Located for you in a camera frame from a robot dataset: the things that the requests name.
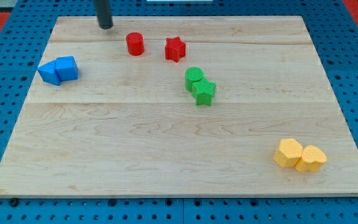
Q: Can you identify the yellow heart block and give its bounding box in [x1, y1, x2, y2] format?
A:
[295, 145, 328, 172]

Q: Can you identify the green star block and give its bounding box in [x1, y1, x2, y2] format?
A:
[191, 78, 216, 106]

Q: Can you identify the yellow hexagon block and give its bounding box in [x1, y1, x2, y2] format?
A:
[273, 138, 303, 168]

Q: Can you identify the wooden board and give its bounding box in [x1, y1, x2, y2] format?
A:
[0, 16, 358, 198]

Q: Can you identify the blue triangle block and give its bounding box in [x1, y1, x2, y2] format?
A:
[37, 60, 61, 86]

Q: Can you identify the red cylinder block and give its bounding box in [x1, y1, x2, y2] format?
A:
[126, 32, 144, 56]

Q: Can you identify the green cylinder block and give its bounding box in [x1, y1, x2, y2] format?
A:
[185, 67, 204, 92]

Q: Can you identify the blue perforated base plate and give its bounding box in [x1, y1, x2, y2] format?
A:
[0, 1, 358, 223]

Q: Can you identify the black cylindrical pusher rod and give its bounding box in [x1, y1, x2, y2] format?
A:
[94, 0, 114, 29]

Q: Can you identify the blue cube block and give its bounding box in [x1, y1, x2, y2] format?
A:
[55, 56, 79, 82]

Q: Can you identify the red star block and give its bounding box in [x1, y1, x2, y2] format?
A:
[165, 37, 186, 62]

